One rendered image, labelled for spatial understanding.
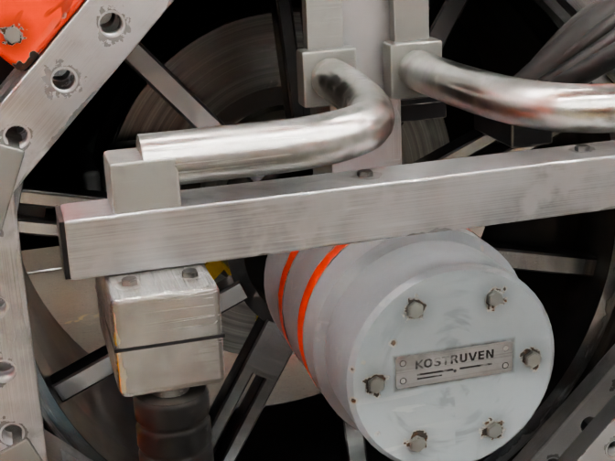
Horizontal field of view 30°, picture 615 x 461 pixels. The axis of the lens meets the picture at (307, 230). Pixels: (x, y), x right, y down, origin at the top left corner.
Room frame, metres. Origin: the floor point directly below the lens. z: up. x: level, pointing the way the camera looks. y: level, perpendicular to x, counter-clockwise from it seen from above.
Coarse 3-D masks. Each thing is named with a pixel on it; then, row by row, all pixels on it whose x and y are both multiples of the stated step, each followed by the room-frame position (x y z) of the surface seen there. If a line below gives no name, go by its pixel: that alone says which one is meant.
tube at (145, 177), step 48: (336, 0) 0.73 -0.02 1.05; (336, 48) 0.72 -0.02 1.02; (336, 96) 0.65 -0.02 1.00; (384, 96) 0.60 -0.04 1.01; (144, 144) 0.52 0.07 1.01; (192, 144) 0.52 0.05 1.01; (240, 144) 0.53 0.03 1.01; (288, 144) 0.53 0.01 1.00; (336, 144) 0.54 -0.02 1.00; (144, 192) 0.51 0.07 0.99
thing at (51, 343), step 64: (448, 0) 0.86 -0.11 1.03; (512, 0) 0.91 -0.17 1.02; (128, 64) 0.80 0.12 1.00; (512, 64) 1.02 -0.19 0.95; (64, 192) 0.79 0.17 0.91; (256, 256) 0.87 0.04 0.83; (512, 256) 0.88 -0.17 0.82; (576, 256) 0.89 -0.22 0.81; (256, 320) 0.84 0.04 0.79; (576, 320) 0.90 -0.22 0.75; (64, 384) 0.79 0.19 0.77; (256, 384) 0.83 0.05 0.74; (128, 448) 0.84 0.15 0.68; (256, 448) 0.94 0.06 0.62; (320, 448) 0.94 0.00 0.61; (512, 448) 0.86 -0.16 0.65
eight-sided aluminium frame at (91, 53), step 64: (128, 0) 0.70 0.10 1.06; (576, 0) 0.78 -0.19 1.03; (64, 64) 0.69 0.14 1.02; (0, 128) 0.68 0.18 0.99; (64, 128) 0.69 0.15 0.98; (0, 192) 0.67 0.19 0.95; (0, 256) 0.68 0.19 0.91; (0, 320) 0.68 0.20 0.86; (0, 384) 0.67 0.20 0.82; (0, 448) 0.67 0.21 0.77; (64, 448) 0.73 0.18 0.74; (576, 448) 0.79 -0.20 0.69
